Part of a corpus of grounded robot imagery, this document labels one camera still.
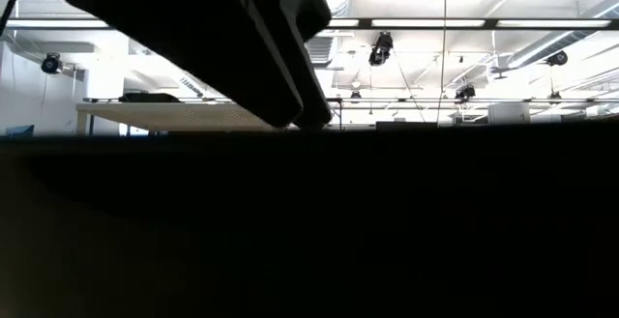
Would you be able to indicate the black horizontal rail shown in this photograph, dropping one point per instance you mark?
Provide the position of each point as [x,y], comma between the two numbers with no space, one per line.
[435,100]

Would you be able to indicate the black ceiling light rail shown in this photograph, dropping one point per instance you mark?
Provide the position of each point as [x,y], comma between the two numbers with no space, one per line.
[365,23]

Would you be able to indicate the silver slanted ceiling duct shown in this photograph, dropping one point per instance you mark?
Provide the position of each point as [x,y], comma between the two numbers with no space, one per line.
[556,42]

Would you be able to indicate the black ceiling spotlight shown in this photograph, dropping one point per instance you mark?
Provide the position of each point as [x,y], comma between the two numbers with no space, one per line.
[557,58]
[381,48]
[464,92]
[50,64]

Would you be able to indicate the white perforated shelf riser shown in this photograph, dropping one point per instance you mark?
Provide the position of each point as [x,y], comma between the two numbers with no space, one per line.
[184,117]

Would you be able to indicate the white round column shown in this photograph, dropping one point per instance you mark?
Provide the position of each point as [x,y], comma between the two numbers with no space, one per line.
[508,115]

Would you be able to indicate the black monitor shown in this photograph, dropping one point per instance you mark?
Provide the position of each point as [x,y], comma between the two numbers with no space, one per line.
[406,125]

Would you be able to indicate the silver ventilation duct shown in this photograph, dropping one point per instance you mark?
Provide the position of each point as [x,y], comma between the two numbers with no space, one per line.
[333,49]

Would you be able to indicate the blue wall screen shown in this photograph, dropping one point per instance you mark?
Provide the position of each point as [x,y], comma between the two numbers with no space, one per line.
[21,130]

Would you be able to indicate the black wavy square plate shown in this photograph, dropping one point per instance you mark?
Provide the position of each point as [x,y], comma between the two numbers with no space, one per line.
[309,236]
[155,98]

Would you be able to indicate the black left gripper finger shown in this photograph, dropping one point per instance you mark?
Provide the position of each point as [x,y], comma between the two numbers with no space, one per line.
[290,8]
[193,23]

